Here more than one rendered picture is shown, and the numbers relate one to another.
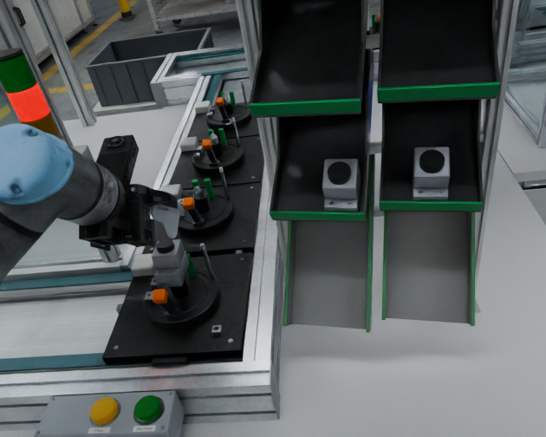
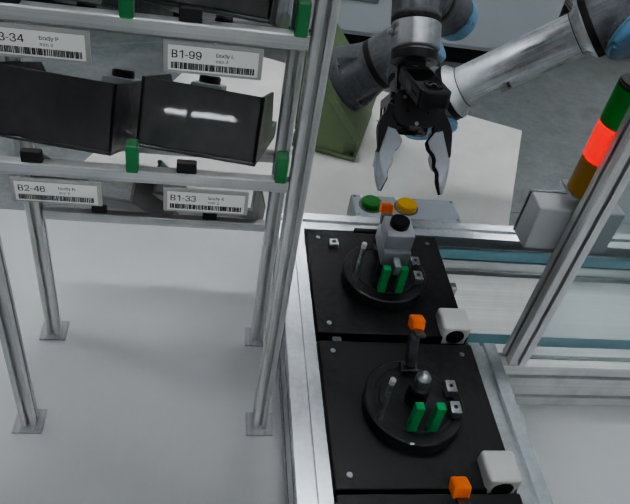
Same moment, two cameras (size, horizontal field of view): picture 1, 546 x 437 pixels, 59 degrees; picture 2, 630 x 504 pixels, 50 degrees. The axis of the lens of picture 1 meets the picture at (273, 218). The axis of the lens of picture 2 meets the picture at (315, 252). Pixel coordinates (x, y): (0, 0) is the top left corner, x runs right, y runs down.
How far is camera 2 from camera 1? 1.40 m
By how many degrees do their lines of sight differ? 100
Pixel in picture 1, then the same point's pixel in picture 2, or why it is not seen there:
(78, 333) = (494, 301)
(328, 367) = (224, 284)
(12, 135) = not seen: outside the picture
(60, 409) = (445, 213)
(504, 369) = (57, 267)
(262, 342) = not seen: hidden behind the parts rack
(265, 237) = (305, 372)
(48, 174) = not seen: outside the picture
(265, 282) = (294, 298)
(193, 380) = (342, 220)
